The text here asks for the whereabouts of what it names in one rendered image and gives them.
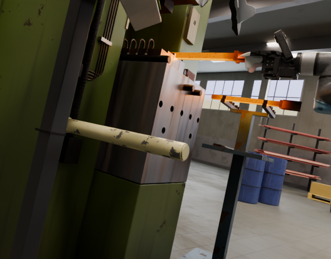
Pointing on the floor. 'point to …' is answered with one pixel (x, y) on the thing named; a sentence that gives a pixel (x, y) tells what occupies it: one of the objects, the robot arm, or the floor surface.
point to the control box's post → (43, 179)
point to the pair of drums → (263, 181)
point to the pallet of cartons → (319, 189)
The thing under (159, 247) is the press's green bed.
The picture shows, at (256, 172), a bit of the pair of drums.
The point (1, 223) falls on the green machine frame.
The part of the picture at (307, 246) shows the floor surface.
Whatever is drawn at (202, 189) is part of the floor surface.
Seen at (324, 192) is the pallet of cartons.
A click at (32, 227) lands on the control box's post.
